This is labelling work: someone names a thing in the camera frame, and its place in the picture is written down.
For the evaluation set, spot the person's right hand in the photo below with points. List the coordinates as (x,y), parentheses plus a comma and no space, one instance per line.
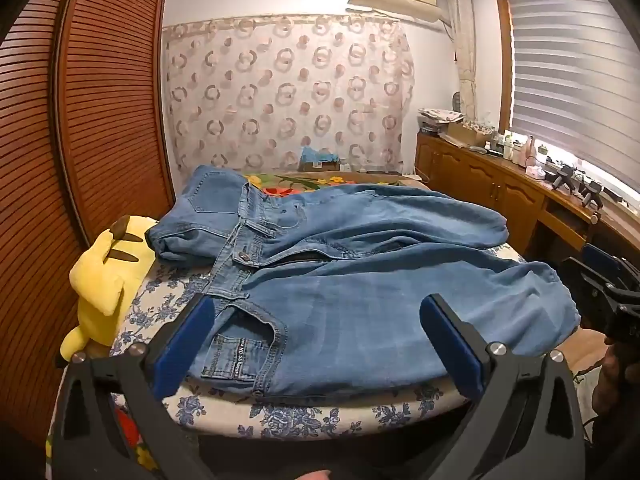
(607,385)

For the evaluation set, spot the grey striped window blind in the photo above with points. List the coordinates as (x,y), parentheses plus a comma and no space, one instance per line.
(575,75)

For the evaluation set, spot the white wrapped air conditioner pipe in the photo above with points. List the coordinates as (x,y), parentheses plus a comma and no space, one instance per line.
(462,45)

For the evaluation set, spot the wooden louvered wardrobe door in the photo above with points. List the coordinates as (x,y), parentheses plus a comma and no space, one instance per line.
(115,110)
(30,210)

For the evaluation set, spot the long wooden cabinet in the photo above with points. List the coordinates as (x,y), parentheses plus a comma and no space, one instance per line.
(480,185)

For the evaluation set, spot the person's left hand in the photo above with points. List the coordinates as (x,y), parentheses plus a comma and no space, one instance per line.
(315,475)

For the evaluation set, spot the wooden window frame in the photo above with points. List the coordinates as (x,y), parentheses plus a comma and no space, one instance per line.
(502,60)

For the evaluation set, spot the blue denim pants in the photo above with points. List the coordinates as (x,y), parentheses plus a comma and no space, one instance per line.
(350,285)

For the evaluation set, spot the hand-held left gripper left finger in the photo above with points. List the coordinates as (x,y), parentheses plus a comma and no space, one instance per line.
(182,355)

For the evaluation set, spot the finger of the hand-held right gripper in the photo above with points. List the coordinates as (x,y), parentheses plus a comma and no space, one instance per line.
(587,290)

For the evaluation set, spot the yellow plush toy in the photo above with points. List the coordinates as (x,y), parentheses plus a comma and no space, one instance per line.
(100,280)

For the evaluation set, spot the pink bottle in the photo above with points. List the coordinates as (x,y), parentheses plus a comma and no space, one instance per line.
(530,152)

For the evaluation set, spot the blue bag on box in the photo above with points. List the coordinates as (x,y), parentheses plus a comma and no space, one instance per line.
(317,159)

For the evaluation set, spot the white bottle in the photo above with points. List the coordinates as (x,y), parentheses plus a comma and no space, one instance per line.
(508,147)

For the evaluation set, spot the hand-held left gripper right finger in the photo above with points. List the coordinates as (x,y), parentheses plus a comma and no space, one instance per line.
(452,350)

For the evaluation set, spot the black handheld device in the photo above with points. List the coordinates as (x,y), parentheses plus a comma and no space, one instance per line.
(560,176)
(591,194)

